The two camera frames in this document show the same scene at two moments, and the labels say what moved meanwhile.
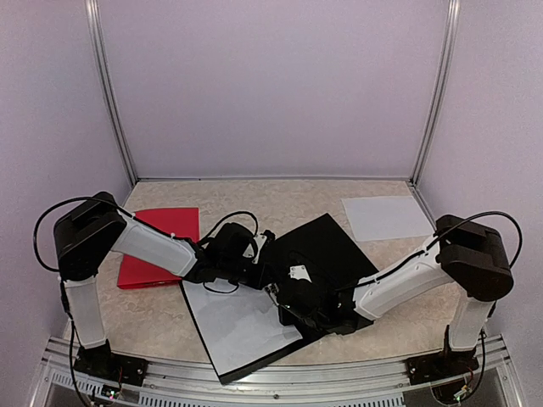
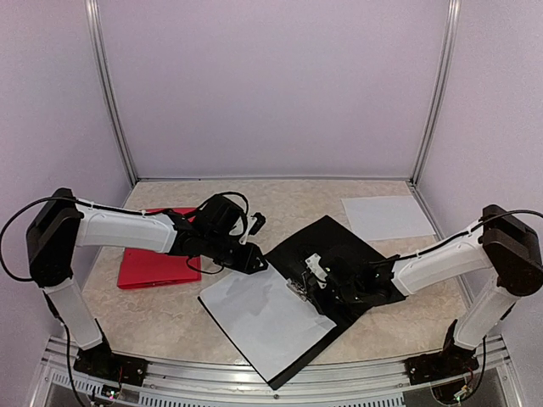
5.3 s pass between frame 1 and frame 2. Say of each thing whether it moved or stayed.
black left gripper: moved
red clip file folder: stayed
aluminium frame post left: stayed
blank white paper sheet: stayed
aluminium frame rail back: stayed
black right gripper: moved
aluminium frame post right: stayed
